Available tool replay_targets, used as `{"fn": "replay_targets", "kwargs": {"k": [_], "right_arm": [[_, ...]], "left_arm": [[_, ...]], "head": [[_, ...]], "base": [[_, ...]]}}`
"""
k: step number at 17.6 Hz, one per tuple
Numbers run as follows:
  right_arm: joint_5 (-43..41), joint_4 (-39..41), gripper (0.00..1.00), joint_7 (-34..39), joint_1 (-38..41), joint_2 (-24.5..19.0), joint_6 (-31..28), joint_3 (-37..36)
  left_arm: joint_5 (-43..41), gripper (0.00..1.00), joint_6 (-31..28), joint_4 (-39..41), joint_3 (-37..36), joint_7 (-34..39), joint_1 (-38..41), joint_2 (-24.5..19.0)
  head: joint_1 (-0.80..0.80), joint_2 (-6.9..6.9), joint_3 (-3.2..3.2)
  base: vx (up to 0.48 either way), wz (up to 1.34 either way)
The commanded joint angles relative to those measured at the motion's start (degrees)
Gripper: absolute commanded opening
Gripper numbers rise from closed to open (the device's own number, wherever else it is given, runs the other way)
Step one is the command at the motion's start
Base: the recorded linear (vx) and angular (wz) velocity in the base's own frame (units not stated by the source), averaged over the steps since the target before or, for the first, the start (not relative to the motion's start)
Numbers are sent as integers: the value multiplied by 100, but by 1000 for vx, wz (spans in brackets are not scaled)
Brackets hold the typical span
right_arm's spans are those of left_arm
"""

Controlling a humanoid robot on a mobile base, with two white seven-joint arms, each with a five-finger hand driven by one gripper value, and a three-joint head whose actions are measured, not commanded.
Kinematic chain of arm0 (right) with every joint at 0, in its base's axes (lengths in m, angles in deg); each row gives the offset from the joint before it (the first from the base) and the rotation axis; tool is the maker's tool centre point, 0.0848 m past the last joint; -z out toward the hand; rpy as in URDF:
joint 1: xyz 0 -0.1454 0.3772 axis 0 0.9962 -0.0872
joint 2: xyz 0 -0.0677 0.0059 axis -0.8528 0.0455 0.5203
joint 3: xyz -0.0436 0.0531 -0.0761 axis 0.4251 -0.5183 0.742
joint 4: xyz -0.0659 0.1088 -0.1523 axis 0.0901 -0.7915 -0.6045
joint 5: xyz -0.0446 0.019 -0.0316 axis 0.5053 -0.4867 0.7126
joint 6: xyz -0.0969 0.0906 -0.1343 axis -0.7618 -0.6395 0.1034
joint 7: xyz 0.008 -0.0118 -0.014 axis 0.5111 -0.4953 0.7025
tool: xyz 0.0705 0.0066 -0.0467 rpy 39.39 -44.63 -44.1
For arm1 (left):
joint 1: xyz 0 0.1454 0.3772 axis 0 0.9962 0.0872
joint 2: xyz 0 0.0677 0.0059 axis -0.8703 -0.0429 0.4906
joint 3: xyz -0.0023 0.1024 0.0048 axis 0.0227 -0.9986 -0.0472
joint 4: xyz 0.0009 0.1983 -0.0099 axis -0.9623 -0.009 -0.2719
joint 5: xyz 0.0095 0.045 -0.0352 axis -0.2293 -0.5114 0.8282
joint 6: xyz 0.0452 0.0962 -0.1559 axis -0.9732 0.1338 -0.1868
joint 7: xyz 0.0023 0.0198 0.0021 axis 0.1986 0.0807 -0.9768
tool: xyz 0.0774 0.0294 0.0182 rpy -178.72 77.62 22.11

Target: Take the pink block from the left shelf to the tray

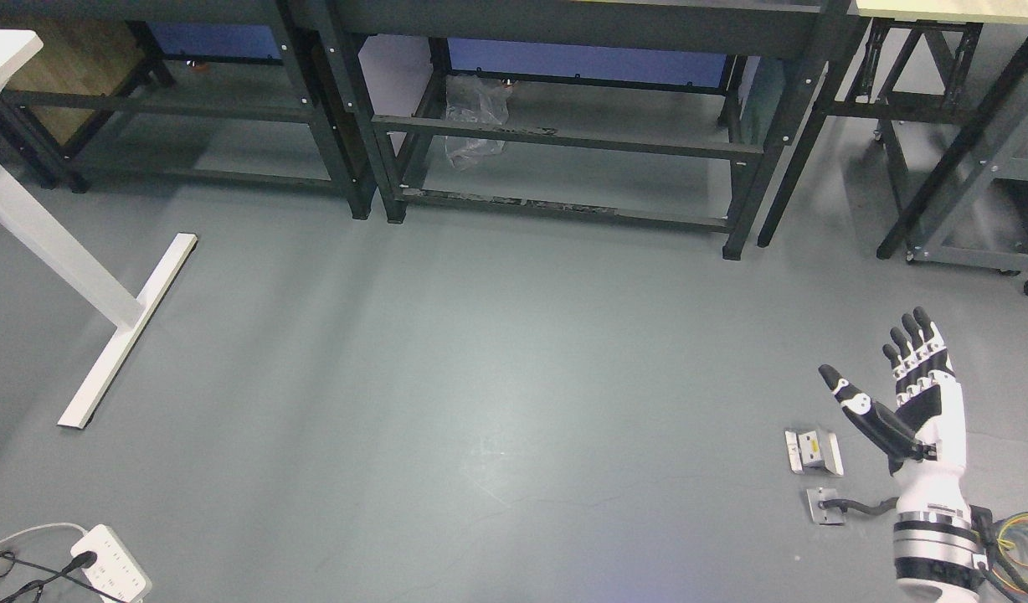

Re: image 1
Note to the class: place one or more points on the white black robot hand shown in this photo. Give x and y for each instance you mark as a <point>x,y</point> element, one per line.
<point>923,430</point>

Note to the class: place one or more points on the dark metal shelf middle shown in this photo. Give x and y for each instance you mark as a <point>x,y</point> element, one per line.
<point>666,114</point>

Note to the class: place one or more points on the dark metal shelf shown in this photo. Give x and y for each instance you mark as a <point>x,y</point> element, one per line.
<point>233,92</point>
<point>666,114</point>

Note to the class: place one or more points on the dark metal shelf left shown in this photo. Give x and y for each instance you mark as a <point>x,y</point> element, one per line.
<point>233,92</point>

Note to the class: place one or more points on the wooden top workbench right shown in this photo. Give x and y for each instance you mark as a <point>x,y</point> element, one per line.
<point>861,82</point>

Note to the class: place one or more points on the clear plastic bag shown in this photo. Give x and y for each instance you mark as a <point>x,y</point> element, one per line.
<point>470,99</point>

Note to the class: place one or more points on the white power strip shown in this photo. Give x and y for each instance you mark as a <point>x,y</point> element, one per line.
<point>115,571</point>

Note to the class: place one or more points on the brown cardboard box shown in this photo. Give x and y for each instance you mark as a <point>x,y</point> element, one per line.
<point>84,57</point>

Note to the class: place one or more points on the white desk with T-leg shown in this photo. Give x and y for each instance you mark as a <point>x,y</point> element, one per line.
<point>34,226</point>

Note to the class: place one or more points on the metal floor bracket upper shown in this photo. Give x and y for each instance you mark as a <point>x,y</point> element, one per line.
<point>815,450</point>

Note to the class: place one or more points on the metal floor bracket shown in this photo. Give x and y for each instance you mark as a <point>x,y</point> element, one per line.
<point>817,499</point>
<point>815,450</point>

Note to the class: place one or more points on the metal floor bracket lower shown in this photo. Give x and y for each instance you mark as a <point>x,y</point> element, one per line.
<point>817,499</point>

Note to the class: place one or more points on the grey wheeled cart frame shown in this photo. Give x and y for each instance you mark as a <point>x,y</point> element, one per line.
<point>978,217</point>

